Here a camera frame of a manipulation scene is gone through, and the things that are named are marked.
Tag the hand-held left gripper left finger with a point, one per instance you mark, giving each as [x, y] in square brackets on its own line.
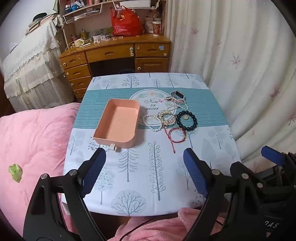
[93, 171]

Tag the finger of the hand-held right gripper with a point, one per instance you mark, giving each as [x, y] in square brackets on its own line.
[272, 154]

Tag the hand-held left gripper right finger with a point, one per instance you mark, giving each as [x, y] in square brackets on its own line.
[196, 171]

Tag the pink plastic box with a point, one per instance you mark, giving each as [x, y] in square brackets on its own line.
[118, 120]

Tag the smartwatch with pale band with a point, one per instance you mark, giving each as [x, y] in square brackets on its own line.
[177, 94]

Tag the tree print tablecloth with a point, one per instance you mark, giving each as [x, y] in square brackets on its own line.
[148, 176]

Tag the pink quilt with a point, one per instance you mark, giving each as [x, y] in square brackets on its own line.
[34, 139]

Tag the pink fleece clothing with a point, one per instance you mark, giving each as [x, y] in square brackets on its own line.
[161, 229]

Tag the green crumpled wrapper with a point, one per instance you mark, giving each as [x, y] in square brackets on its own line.
[15, 173]

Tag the white floral curtain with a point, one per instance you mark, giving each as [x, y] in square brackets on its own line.
[242, 58]

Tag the white lace-covered furniture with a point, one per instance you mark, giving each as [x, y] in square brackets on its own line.
[34, 69]

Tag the wooden desk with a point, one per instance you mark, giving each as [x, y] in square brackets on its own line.
[111, 54]

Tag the small green white toy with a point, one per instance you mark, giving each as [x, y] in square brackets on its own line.
[131, 51]

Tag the cream tabletop device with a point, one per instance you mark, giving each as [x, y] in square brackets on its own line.
[78, 42]

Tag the green glass jar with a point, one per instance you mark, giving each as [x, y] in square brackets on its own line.
[83, 34]

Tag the wooden desk hutch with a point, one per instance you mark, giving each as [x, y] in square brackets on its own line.
[69, 27]

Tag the red plastic bag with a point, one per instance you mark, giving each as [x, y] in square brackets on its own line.
[126, 23]

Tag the white patterned mug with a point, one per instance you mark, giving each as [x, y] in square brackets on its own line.
[148, 27]

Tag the stack of books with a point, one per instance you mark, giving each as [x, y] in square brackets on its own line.
[39, 23]

